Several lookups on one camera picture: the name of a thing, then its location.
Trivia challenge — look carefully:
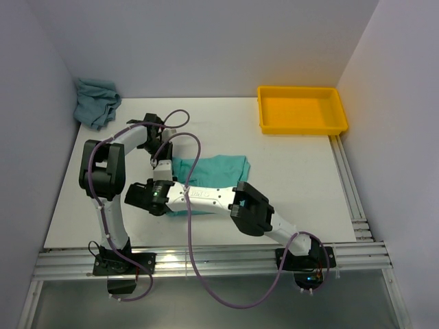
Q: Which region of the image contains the aluminium front rail frame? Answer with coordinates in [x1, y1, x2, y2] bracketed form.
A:
[18, 241, 412, 328]

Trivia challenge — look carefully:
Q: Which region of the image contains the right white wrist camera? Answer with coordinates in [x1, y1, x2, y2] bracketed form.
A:
[152, 160, 173, 181]

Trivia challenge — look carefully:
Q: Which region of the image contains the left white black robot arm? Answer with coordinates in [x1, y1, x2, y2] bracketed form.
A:
[79, 113, 176, 302]

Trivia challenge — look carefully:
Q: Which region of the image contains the teal green t-shirt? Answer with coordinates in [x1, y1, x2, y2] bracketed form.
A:
[166, 154, 252, 217]

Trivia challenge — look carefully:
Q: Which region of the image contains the aluminium right side rail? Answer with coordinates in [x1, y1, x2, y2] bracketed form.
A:
[329, 136, 392, 271]

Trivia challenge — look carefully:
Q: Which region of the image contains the yellow plastic tray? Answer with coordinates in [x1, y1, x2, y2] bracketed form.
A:
[257, 86, 348, 136]

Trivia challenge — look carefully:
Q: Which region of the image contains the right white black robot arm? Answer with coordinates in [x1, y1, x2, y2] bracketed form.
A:
[125, 179, 336, 271]

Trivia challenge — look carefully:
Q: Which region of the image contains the crumpled grey-blue t-shirt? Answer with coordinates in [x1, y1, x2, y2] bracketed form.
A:
[73, 78, 121, 131]

